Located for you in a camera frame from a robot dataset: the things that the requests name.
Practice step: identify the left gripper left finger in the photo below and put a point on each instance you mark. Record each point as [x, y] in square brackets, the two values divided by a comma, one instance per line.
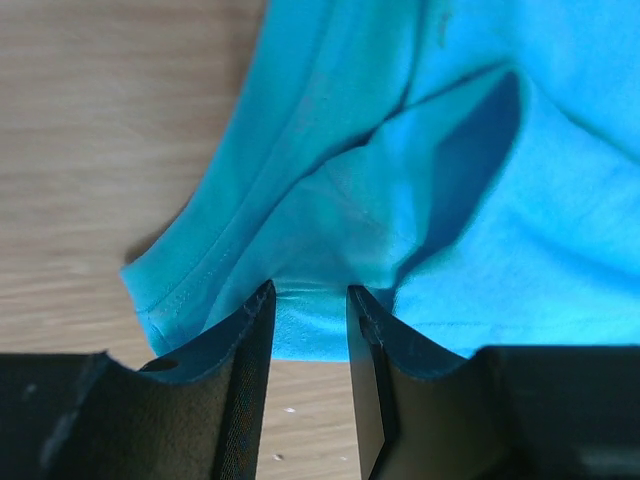
[194, 413]

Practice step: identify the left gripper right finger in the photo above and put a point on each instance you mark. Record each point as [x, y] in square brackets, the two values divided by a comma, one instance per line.
[507, 412]

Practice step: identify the blue t shirt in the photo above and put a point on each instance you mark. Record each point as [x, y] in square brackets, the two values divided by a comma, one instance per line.
[473, 164]

